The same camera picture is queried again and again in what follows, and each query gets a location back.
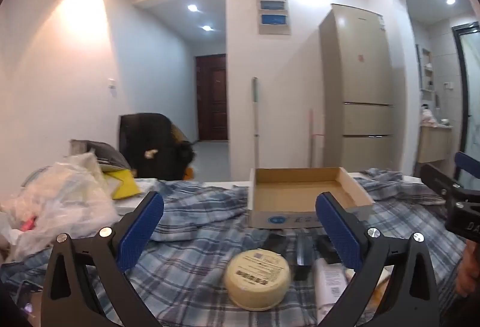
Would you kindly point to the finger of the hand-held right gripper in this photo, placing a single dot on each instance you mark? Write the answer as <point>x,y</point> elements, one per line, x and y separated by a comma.
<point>438,180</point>
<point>468,165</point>

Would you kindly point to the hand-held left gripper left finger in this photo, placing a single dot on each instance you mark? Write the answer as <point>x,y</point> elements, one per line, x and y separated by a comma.
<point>140,233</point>

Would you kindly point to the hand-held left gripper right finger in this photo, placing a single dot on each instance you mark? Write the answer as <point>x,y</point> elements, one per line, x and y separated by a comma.
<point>337,233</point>

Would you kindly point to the cardboard box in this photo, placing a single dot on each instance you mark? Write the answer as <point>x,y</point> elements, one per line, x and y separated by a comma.
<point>292,195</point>

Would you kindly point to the round cream tin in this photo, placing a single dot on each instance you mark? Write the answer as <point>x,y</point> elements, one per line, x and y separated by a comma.
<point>257,282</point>

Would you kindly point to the person's right hand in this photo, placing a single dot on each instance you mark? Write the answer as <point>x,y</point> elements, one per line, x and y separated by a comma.
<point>470,274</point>

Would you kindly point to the wooden vanity cabinet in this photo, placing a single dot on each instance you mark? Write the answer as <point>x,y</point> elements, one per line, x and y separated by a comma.
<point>433,143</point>

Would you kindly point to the yellow paper bag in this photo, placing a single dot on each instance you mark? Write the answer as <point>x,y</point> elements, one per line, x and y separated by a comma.
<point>123,186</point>

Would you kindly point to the blue plaid shirt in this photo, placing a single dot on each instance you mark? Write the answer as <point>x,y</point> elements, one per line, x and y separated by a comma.
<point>195,248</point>

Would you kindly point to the white tube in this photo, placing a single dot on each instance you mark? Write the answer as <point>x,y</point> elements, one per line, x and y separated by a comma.
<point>330,289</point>

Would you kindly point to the white plastic bag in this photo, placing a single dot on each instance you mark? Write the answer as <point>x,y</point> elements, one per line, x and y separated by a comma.
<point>428,115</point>

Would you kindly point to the frosted glass door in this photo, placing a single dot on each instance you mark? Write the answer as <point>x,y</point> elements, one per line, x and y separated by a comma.
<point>470,94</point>

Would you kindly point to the clear plastic bag pile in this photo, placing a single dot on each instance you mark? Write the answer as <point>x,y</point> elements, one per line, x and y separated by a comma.
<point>63,199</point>

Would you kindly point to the red broom and dustpan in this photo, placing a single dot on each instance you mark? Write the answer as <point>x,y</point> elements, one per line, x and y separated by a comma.
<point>322,147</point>

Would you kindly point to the grey folded cloth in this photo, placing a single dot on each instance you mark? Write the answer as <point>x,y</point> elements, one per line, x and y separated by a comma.
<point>97,152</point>

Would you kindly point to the black jacket covered chair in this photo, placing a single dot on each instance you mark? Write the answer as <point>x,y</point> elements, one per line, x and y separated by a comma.
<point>150,139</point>

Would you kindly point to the bathroom mirror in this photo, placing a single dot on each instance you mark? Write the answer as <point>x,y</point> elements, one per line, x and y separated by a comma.
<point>418,64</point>

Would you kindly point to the beige refrigerator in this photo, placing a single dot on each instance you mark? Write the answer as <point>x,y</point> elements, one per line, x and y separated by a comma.
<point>356,79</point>

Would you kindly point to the dark red door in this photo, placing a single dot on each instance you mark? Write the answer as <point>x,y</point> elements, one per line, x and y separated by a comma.
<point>212,98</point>

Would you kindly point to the grey electrical panel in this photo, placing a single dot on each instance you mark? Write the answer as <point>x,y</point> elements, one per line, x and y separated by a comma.
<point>273,14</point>

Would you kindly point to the wall niche shelf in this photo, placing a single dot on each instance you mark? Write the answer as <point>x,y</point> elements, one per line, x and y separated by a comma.
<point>428,68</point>

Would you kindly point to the white wall switch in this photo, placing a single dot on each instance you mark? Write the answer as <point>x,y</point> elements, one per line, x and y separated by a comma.
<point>112,84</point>

